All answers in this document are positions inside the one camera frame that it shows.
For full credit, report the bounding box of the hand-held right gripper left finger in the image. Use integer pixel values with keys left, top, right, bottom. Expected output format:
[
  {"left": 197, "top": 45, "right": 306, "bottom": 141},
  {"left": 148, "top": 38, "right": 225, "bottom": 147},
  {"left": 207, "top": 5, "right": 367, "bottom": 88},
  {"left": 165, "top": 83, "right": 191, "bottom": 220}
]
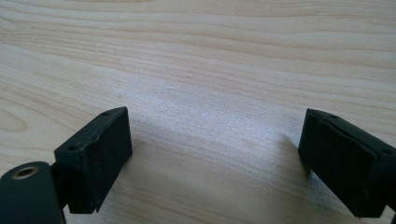
[{"left": 53, "top": 106, "right": 134, "bottom": 215}]

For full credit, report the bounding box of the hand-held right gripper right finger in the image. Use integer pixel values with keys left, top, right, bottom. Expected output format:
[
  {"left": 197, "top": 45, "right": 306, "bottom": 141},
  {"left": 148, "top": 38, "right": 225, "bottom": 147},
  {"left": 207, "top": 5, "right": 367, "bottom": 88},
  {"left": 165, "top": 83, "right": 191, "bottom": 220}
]
[{"left": 297, "top": 107, "right": 396, "bottom": 218}]

